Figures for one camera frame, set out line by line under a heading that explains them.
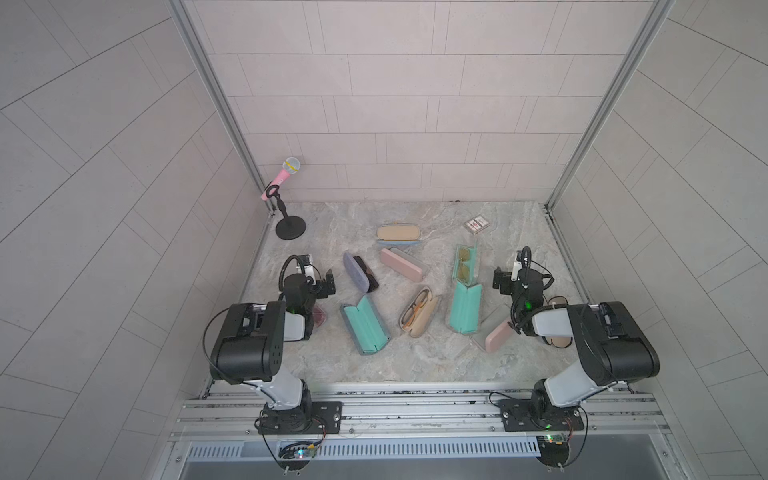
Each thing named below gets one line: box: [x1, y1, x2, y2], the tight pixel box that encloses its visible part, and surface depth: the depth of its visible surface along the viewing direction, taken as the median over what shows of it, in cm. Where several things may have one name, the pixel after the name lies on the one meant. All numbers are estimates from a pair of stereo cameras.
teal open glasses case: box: [340, 294, 392, 355], surface depth 86 cm
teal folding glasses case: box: [448, 280, 483, 334], surface depth 91 cm
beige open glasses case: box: [399, 286, 439, 338], surface depth 88 cm
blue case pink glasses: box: [313, 305, 327, 328], surface depth 88 cm
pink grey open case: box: [471, 304, 512, 353], surface depth 80 cm
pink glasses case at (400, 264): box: [380, 248, 423, 282], surface depth 95 cm
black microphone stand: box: [266, 185, 306, 240], surface depth 110 cm
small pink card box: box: [464, 215, 490, 234], surface depth 111 cm
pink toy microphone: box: [261, 157, 301, 201], surface depth 95 cm
